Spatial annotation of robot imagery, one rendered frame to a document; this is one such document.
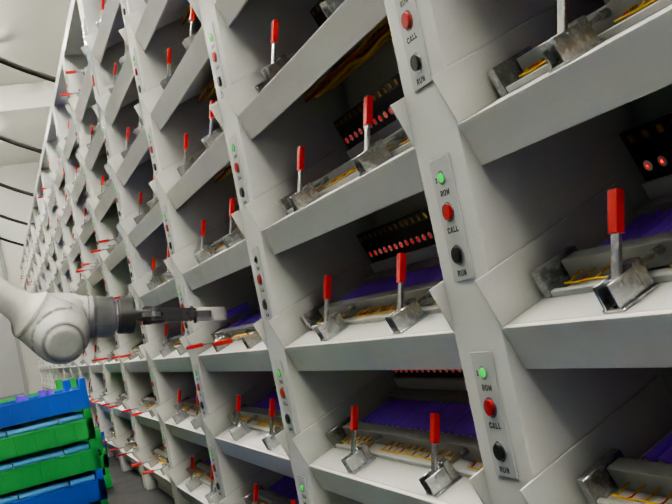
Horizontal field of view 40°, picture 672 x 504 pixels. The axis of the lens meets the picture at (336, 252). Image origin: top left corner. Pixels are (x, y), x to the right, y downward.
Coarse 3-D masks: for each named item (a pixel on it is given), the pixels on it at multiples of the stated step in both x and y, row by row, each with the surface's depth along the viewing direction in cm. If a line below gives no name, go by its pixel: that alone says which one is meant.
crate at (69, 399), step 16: (64, 384) 258; (80, 384) 243; (32, 400) 236; (48, 400) 238; (64, 400) 240; (80, 400) 242; (0, 416) 232; (16, 416) 234; (32, 416) 236; (48, 416) 238
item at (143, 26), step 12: (144, 0) 204; (156, 0) 196; (168, 0) 191; (180, 0) 210; (132, 12) 221; (144, 12) 206; (156, 12) 200; (168, 12) 213; (180, 12) 220; (132, 24) 220; (144, 24) 210; (156, 24) 204; (144, 36) 215; (144, 48) 219
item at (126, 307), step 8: (120, 304) 197; (128, 304) 197; (120, 312) 196; (128, 312) 196; (136, 312) 197; (144, 312) 197; (120, 320) 196; (128, 320) 196; (136, 320) 198; (144, 320) 199; (152, 320) 201; (120, 328) 196; (128, 328) 197
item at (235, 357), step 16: (256, 304) 222; (224, 320) 219; (192, 336) 216; (208, 336) 217; (208, 352) 209; (224, 352) 191; (240, 352) 178; (256, 352) 168; (208, 368) 214; (224, 368) 199; (240, 368) 186; (256, 368) 174
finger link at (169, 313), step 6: (162, 312) 197; (168, 312) 197; (174, 312) 198; (180, 312) 198; (186, 312) 199; (156, 318) 195; (162, 318) 196; (168, 318) 197; (174, 318) 198; (180, 318) 198; (186, 318) 199; (192, 318) 200
